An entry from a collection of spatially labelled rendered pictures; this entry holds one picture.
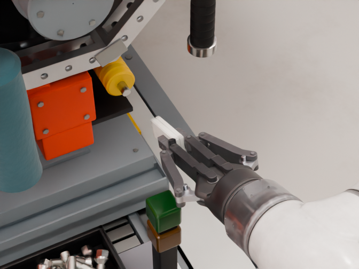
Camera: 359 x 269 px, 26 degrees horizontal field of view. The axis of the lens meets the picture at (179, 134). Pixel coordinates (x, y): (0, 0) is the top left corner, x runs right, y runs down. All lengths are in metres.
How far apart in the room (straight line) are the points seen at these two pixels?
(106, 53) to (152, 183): 0.45
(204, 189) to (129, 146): 0.76
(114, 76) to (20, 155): 0.26
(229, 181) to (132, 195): 0.80
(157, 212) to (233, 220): 0.18
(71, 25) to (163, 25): 1.28
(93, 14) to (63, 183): 0.63
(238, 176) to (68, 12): 0.34
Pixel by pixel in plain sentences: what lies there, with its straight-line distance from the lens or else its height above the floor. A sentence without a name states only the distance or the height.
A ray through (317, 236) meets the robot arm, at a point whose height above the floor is 0.84.
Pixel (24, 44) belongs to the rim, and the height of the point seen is 0.61.
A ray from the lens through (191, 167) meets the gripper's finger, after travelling 1.02.
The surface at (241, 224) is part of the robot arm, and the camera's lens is 0.90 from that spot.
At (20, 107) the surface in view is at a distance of 1.21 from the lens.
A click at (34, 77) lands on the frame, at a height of 0.61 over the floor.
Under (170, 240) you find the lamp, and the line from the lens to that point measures 1.12.
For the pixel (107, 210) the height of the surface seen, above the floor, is 0.14.
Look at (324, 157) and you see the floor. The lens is 2.03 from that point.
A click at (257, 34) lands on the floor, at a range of 2.35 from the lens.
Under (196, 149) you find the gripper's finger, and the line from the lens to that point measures 1.05.
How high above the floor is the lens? 1.52
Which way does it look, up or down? 48 degrees down
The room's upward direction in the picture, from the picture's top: straight up
